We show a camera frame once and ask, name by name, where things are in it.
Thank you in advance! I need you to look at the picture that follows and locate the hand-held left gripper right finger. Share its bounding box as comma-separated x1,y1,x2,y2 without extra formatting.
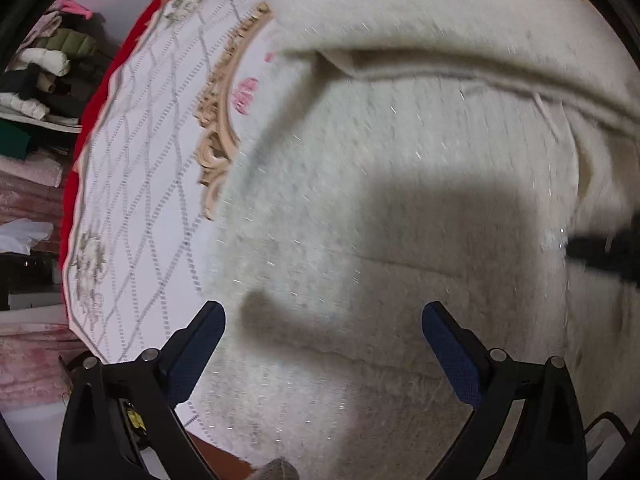
421,301,588,480

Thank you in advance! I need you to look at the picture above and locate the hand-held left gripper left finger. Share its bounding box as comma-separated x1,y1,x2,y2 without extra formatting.
57,301,227,480

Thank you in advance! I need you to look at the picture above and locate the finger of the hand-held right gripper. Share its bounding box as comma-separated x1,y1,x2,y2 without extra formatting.
564,227,640,286

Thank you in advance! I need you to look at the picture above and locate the white fluffy sweater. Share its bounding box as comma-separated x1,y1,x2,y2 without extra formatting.
192,0,640,480

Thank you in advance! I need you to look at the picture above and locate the pile of folded clothes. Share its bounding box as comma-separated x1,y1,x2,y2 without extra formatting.
0,0,122,161

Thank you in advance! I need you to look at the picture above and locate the white diamond-patterned blanket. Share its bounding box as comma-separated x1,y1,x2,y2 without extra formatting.
65,0,588,461

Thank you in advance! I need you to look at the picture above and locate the white crumpled cloth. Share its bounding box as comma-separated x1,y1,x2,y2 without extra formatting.
0,219,55,255

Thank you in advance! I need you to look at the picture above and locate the black cable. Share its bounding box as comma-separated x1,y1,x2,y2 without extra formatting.
584,411,634,444

